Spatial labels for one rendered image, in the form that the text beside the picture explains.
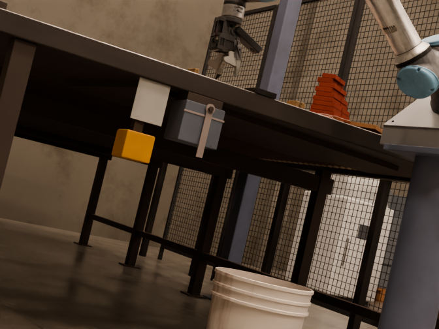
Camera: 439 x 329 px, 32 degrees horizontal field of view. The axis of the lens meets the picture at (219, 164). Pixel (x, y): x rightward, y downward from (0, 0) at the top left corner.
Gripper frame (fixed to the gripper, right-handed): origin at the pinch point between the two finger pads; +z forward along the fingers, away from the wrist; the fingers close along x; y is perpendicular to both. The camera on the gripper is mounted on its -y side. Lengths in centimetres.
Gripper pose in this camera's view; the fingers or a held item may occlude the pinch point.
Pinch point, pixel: (227, 79)
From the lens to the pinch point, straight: 261.8
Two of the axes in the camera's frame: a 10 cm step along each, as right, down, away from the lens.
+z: -1.7, 9.8, -0.4
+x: 4.4, 0.4, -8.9
